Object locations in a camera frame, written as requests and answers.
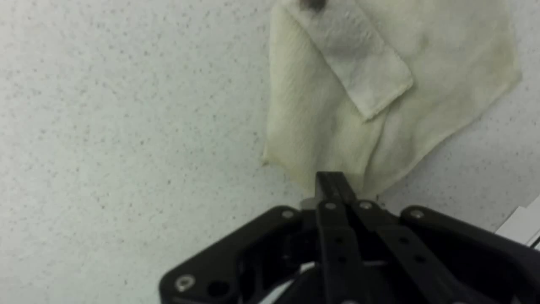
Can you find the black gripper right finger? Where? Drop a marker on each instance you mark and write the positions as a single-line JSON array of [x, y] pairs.
[[405, 254]]

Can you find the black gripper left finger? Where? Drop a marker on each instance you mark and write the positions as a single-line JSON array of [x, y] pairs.
[[331, 254]]

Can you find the cream cleaning cloth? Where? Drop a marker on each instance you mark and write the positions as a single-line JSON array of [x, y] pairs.
[[449, 68]]

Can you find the white printed paper sheet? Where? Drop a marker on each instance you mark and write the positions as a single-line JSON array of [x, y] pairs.
[[525, 221]]

